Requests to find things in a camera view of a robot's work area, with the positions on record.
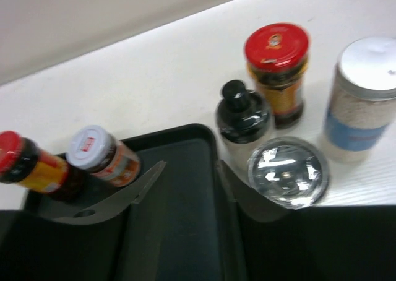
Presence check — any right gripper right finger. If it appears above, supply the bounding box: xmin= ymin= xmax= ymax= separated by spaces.
xmin=218 ymin=159 xmax=298 ymax=223

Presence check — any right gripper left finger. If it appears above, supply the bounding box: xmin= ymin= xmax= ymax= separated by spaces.
xmin=49 ymin=160 xmax=167 ymax=225

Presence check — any white lid sauce jar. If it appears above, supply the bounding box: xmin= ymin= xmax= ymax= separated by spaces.
xmin=66 ymin=125 xmax=141 ymax=188

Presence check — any red lid sauce jar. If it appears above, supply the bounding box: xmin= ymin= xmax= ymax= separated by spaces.
xmin=1 ymin=131 xmax=86 ymax=201

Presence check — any red lid chili jar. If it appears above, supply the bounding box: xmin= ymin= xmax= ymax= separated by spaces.
xmin=244 ymin=23 xmax=309 ymax=129

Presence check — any black cap seasoning bottle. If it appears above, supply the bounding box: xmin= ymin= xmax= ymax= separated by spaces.
xmin=216 ymin=80 xmax=275 ymax=171

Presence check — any clear lid spice jar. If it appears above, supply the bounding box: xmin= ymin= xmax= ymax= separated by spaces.
xmin=247 ymin=137 xmax=330 ymax=210

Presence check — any black plastic tray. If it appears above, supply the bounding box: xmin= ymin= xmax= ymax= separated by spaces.
xmin=15 ymin=124 xmax=246 ymax=280

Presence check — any right silver lid salt canister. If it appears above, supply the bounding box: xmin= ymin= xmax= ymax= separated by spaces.
xmin=321 ymin=37 xmax=395 ymax=162

